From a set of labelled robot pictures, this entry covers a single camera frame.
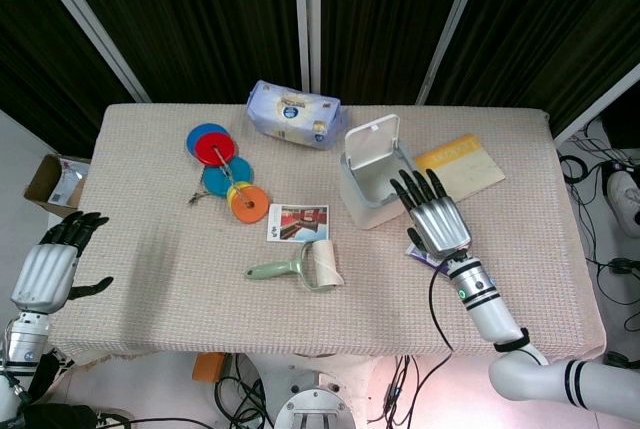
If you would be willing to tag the light blue tissue pack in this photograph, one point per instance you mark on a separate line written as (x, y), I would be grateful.
(295, 116)

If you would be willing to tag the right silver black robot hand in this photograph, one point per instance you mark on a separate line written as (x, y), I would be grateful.
(440, 221)

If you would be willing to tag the green lint roller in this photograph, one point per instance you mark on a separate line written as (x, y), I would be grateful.
(315, 269)

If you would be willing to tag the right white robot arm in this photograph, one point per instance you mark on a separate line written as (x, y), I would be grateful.
(505, 329)

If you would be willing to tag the orange box under table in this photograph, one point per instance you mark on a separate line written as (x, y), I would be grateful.
(209, 368)

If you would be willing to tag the brown cardboard box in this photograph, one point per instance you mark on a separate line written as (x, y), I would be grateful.
(42, 184)

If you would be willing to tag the printed photo card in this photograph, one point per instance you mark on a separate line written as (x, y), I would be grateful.
(300, 223)

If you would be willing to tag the orange plastic disc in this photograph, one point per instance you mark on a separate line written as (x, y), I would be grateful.
(255, 211)

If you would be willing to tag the white plastic bin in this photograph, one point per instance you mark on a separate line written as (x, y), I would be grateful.
(370, 169)

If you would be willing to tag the white partition post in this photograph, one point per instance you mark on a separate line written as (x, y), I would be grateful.
(450, 29)
(595, 104)
(90, 24)
(307, 19)

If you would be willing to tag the purple wrapper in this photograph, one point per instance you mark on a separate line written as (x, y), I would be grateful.
(422, 258)

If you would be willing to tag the white sneaker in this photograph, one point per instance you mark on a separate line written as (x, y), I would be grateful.
(625, 199)

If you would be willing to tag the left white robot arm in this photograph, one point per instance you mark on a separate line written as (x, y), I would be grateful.
(22, 344)

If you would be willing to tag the teal plastic disc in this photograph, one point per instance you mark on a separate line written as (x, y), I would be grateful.
(240, 171)

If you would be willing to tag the red plastic disc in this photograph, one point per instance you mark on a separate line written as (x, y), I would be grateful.
(207, 151)

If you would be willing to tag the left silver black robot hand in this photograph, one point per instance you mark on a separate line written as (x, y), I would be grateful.
(42, 274)

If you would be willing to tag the plastic pouch in box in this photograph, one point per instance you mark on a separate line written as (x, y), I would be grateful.
(67, 184)

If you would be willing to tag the yellow plastic disc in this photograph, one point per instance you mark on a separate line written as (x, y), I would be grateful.
(232, 195)

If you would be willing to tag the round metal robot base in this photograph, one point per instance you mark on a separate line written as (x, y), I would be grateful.
(315, 404)

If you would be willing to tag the yellow envelope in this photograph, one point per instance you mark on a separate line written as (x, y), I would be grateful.
(470, 169)

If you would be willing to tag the dark blue plastic disc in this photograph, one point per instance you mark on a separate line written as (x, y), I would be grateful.
(197, 131)

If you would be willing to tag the beige woven tablecloth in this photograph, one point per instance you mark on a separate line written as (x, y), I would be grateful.
(175, 274)

